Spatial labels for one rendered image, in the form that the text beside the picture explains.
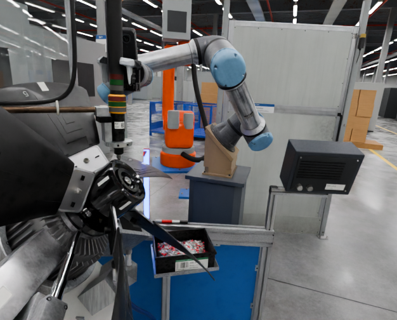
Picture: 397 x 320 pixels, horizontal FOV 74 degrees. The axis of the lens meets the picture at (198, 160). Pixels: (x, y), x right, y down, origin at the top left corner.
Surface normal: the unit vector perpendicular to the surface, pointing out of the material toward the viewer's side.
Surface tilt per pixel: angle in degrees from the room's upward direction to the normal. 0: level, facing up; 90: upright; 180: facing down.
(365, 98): 90
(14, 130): 75
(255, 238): 90
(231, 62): 114
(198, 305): 90
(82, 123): 41
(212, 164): 90
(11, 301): 50
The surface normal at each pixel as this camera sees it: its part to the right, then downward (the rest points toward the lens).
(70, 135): 0.35, -0.47
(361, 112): -0.33, 0.24
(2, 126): 0.90, -0.11
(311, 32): -0.02, 0.27
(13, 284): 0.80, -0.58
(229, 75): 0.19, 0.62
